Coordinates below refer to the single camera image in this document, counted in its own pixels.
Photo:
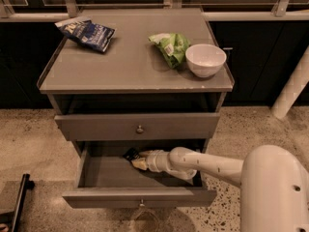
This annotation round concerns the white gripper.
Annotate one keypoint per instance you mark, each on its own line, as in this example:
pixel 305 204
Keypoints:
pixel 154 160

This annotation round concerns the black rxbar chocolate wrapper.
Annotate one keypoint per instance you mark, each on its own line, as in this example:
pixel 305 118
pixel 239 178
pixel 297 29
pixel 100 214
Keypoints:
pixel 131 154

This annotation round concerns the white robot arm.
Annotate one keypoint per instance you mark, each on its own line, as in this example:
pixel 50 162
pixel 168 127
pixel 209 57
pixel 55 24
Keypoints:
pixel 274 185

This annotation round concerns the round metal drawer knob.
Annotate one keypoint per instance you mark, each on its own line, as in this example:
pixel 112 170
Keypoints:
pixel 139 129

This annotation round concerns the open grey middle drawer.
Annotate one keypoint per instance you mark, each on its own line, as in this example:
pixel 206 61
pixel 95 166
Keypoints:
pixel 105 179

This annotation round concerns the closed grey top drawer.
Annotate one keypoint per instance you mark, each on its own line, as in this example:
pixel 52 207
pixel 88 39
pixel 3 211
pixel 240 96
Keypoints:
pixel 109 127

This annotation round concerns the grey wooden drawer cabinet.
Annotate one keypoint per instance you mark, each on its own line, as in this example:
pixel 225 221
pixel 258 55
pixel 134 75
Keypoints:
pixel 132 77

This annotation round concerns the green snack bag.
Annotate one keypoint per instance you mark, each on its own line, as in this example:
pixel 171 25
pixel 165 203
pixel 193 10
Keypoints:
pixel 172 46

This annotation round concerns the white ceramic bowl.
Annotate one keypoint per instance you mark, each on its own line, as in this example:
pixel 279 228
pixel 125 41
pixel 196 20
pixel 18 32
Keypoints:
pixel 205 60

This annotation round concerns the blue chip bag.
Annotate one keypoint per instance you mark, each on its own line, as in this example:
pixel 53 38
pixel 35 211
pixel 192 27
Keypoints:
pixel 83 31

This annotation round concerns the black object on floor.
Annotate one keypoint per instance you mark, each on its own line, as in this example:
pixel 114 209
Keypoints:
pixel 9 222

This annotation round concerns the white railing frame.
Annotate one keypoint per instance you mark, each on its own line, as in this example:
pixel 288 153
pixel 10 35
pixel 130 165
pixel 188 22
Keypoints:
pixel 212 10

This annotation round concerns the white diagonal post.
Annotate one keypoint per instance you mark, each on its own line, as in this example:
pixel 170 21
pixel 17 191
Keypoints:
pixel 293 88

